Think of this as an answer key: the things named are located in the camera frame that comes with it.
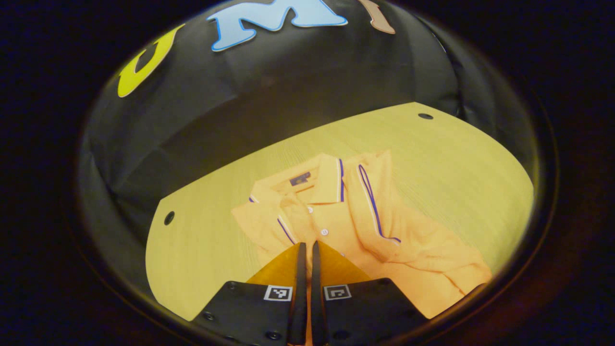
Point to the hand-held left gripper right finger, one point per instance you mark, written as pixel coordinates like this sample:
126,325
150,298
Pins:
365,312

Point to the orange T-shirt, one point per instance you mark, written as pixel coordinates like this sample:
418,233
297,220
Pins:
408,250

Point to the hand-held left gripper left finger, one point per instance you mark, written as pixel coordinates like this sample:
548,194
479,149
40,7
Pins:
259,312

